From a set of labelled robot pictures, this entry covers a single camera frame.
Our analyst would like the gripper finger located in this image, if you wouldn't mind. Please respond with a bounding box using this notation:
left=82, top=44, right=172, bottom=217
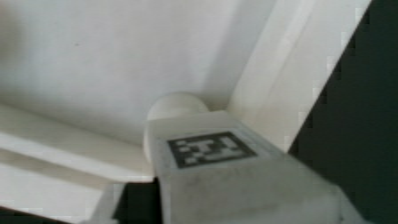
left=87, top=177, right=165, bottom=224

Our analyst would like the white leg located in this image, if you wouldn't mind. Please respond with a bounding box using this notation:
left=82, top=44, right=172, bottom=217
left=144, top=93, right=373, bottom=224

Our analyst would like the white square tabletop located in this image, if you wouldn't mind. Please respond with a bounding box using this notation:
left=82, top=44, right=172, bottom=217
left=0, top=0, right=371, bottom=224

